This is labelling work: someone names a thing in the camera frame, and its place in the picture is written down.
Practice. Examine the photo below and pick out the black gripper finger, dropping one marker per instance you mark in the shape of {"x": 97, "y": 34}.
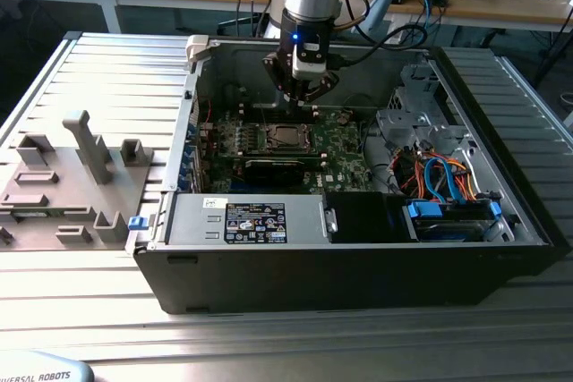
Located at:
{"x": 279, "y": 73}
{"x": 322, "y": 87}

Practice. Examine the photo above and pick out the silver CPU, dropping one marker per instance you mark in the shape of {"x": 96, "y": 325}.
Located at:
{"x": 288, "y": 135}

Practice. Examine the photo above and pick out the CPU socket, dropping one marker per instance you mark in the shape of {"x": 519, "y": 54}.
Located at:
{"x": 286, "y": 148}

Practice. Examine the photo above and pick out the silver coin battery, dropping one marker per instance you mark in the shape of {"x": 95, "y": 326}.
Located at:
{"x": 342, "y": 119}

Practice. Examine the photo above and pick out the green motherboard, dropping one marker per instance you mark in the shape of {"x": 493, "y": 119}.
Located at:
{"x": 340, "y": 154}

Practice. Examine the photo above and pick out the pale grey slanted panel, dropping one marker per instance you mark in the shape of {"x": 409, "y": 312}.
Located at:
{"x": 378, "y": 8}

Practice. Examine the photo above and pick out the beige case latch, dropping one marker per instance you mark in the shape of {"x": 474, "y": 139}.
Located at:
{"x": 197, "y": 46}

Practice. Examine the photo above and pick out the grey metal disk bay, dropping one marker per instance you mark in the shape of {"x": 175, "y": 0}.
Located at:
{"x": 403, "y": 124}

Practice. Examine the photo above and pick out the white motherboard sticker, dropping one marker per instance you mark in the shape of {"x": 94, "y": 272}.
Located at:
{"x": 330, "y": 177}

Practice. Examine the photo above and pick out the black graphics card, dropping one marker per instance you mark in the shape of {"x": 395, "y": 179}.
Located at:
{"x": 273, "y": 172}

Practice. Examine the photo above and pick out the hard disk in blue carrier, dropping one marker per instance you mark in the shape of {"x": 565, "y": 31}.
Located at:
{"x": 423, "y": 211}

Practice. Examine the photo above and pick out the grey power supply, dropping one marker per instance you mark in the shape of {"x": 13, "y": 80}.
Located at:
{"x": 197, "y": 221}

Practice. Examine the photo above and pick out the black open PC case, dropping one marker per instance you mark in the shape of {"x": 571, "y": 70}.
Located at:
{"x": 313, "y": 279}

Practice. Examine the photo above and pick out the blue case latch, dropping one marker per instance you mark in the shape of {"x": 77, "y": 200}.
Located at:
{"x": 138, "y": 223}

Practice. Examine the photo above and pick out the grey parts rack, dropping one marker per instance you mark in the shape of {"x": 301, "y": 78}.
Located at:
{"x": 112, "y": 203}

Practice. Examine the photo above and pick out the green RAM stick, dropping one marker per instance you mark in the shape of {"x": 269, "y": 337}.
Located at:
{"x": 29, "y": 214}

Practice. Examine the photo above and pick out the pale blue teach pendant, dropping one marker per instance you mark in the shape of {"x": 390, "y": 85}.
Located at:
{"x": 45, "y": 370}

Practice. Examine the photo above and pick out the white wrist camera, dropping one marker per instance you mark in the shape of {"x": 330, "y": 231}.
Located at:
{"x": 309, "y": 69}

